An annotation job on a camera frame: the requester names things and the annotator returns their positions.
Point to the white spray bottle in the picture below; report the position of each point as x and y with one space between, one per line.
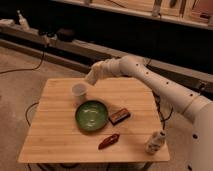
23 22

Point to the white ceramic cup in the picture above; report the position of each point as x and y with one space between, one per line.
79 92

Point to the white plastic bottle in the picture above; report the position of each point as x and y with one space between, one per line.
155 142

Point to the red-brown oblong object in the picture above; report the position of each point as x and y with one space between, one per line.
108 141

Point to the black device on ledge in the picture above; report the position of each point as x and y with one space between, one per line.
65 35

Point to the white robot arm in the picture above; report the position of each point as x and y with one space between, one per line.
197 108

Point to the wooden table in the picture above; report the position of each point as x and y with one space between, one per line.
55 138

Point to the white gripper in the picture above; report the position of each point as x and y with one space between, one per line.
104 69

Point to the green bowl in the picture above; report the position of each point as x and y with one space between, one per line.
91 116

